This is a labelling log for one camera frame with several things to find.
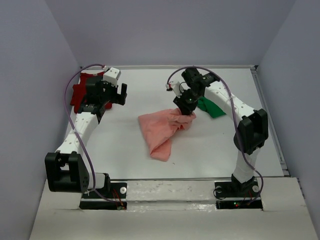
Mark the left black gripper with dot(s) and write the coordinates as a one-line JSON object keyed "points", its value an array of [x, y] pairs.
{"points": [[117, 99]]}

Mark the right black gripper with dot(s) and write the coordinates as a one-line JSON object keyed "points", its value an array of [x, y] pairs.
{"points": [[185, 108]]}

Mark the pink t-shirt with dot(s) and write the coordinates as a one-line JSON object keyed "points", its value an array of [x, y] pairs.
{"points": [[159, 127]]}

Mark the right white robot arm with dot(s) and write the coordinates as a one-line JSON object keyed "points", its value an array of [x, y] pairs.
{"points": [[250, 124]]}

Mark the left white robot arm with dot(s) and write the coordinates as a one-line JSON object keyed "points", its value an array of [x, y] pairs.
{"points": [[65, 168]]}

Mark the green t-shirt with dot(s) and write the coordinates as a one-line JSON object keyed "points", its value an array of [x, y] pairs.
{"points": [[210, 107]]}

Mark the red folded t-shirt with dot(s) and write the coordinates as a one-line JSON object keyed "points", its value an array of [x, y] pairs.
{"points": [[80, 92]]}

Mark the white cardboard front cover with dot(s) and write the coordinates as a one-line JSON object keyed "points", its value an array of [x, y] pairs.
{"points": [[177, 210]]}

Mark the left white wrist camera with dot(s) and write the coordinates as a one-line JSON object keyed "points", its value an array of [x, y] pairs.
{"points": [[112, 76]]}

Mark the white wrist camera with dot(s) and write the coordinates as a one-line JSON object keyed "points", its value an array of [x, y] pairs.
{"points": [[176, 87], [112, 76]]}

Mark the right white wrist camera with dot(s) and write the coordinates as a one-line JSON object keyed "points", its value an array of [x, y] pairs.
{"points": [[176, 87]]}

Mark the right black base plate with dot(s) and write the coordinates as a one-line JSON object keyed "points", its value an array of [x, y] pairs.
{"points": [[227, 198]]}

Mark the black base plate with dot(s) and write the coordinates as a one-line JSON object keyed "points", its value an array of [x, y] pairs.
{"points": [[112, 200], [227, 198]]}

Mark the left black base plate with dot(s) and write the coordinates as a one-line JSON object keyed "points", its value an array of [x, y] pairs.
{"points": [[112, 200]]}

